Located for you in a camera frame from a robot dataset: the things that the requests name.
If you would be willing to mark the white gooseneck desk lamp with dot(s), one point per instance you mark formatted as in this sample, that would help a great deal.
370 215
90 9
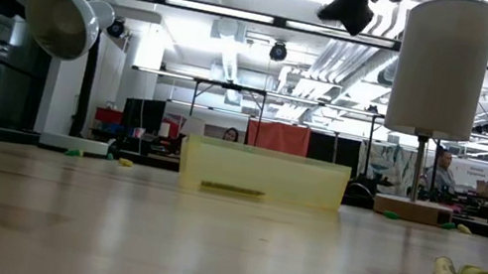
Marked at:
63 22

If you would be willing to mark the black partition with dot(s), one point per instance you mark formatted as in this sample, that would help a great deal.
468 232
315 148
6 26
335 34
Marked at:
333 147

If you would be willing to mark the red partition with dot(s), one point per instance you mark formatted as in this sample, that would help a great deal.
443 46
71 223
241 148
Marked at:
279 137

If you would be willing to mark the black round ceiling unit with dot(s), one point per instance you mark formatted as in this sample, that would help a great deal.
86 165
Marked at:
278 51
115 27

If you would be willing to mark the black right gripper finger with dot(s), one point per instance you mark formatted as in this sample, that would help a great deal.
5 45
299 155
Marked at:
357 21
339 10

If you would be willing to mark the white shade wooden base lamp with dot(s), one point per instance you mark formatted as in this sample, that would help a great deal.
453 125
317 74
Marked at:
440 81

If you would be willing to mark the yellow translucent plastic bin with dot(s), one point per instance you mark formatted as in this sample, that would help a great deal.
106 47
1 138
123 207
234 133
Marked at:
267 174

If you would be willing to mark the yellow crayon bit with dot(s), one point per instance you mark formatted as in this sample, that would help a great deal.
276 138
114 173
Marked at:
464 229
125 162

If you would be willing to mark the person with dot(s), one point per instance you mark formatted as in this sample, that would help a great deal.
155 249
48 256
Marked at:
443 172
231 135

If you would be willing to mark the green crayon bit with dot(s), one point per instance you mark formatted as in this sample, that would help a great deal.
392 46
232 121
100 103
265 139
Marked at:
110 157
391 215
447 225

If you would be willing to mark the black metal workbench frame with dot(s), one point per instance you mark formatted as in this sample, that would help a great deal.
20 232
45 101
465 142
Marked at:
232 86

